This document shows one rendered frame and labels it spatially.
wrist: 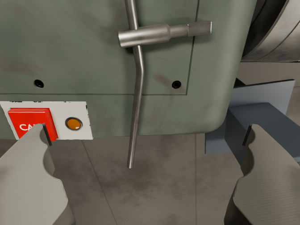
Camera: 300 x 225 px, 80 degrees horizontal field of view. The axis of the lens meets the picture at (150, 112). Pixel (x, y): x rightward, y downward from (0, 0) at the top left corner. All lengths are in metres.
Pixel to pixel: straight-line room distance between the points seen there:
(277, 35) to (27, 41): 0.37
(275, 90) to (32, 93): 0.96
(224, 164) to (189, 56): 2.17
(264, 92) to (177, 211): 2.34
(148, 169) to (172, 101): 1.99
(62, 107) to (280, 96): 0.95
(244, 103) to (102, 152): 1.56
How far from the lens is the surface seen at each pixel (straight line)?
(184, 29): 0.25
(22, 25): 0.30
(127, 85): 0.28
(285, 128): 0.88
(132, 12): 0.24
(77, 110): 0.31
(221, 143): 1.09
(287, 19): 0.36
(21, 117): 0.35
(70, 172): 2.45
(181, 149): 2.08
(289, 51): 0.42
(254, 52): 0.39
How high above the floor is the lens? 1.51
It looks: 60 degrees down
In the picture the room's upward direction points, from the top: 177 degrees clockwise
